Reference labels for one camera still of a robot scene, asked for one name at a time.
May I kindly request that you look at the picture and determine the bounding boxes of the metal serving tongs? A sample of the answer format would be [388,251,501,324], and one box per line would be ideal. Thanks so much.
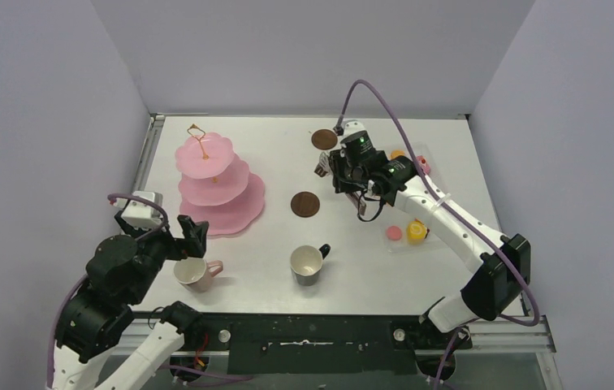
[317,150,366,219]

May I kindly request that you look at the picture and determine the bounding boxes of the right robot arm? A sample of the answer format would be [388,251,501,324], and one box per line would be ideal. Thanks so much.
[318,131,531,347]

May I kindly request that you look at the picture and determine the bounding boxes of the pink teacup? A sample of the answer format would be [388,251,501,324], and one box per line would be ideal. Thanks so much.
[173,258,224,293]

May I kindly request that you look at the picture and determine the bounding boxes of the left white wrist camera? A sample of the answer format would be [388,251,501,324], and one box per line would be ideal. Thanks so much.
[110,191,163,230]

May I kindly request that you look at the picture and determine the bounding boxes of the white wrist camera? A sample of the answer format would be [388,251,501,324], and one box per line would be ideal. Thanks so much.
[333,119,366,137]
[110,191,163,230]

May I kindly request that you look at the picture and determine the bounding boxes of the far dark wooden coaster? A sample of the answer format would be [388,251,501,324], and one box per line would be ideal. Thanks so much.
[310,129,338,150]

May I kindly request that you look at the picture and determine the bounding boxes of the clear plastic tray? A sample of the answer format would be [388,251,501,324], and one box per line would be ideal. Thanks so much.
[364,152,475,258]

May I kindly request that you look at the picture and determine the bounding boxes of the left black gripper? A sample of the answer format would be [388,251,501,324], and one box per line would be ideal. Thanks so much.
[121,207,210,301]

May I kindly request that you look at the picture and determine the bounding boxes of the orange round macaron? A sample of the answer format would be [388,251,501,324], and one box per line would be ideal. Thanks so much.
[390,149,406,159]

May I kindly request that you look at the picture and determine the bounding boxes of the pink round macaron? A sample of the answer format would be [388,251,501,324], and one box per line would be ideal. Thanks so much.
[385,225,403,241]

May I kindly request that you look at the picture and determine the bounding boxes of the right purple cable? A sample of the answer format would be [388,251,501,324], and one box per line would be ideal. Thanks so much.
[335,79,540,390]

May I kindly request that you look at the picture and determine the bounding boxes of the chocolate layered cake slice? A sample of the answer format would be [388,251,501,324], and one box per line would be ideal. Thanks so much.
[314,165,329,177]

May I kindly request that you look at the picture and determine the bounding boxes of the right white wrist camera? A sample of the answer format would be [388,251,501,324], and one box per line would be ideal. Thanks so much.
[333,119,366,137]

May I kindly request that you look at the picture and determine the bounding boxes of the dark wooden coaster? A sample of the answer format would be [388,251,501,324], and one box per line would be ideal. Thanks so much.
[290,191,321,218]
[310,129,338,150]

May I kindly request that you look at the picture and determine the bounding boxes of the near dark wooden coaster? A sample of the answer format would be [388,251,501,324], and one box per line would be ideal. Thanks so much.
[290,191,321,218]

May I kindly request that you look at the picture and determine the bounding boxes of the pink three-tier cake stand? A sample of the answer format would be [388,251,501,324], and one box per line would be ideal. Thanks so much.
[174,123,266,236]

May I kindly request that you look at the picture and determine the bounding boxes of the yellow swirl roll cake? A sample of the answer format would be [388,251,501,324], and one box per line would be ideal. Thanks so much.
[406,220,428,245]

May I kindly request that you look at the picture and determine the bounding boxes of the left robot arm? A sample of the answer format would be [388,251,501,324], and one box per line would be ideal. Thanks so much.
[45,212,210,389]

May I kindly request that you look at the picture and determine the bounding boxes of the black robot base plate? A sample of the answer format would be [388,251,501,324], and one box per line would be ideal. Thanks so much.
[145,312,475,375]

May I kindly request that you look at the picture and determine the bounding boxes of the pink green cube cake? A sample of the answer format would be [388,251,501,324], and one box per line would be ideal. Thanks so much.
[417,155,431,175]

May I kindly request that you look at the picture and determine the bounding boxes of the black mug white inside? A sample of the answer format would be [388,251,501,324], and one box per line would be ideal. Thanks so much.
[290,244,331,286]

